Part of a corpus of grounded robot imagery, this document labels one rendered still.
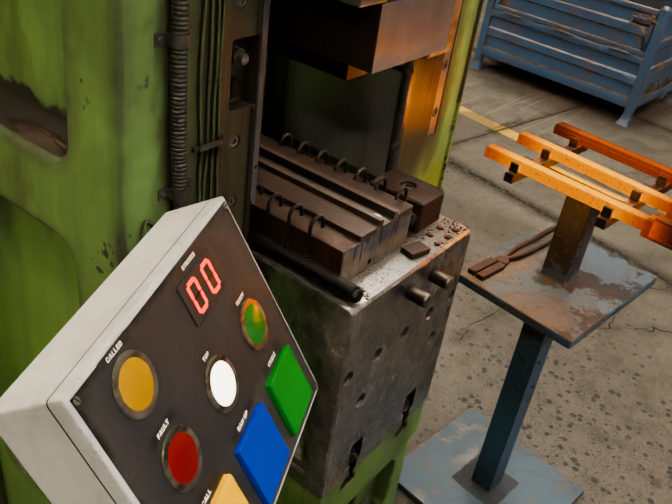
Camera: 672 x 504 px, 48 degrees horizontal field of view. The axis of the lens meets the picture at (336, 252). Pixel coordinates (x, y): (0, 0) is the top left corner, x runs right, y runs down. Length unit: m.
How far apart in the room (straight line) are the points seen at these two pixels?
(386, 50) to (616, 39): 3.97
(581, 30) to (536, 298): 3.54
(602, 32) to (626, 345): 2.55
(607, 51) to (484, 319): 2.58
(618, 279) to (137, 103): 1.22
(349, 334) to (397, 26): 0.47
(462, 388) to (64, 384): 1.97
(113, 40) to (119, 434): 0.46
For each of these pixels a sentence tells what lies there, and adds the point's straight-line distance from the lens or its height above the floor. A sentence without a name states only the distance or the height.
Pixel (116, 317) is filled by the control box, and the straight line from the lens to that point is 0.67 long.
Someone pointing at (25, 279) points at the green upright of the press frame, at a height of 0.80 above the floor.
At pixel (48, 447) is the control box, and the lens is 0.63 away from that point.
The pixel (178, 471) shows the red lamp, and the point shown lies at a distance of 0.68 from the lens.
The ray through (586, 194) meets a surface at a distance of 1.52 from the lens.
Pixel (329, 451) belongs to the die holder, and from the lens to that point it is 1.37.
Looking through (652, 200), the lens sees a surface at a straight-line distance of 1.59.
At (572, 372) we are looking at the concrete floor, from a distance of 2.70.
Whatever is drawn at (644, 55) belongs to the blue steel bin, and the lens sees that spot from 4.90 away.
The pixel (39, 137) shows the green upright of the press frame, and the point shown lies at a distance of 1.13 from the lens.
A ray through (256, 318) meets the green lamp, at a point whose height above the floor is 1.09.
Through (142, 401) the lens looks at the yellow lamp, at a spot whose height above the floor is 1.15.
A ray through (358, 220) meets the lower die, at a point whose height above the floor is 0.99.
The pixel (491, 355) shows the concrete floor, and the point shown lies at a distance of 2.64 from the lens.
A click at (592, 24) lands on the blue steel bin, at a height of 0.51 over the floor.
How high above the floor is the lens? 1.61
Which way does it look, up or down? 33 degrees down
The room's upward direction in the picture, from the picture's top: 9 degrees clockwise
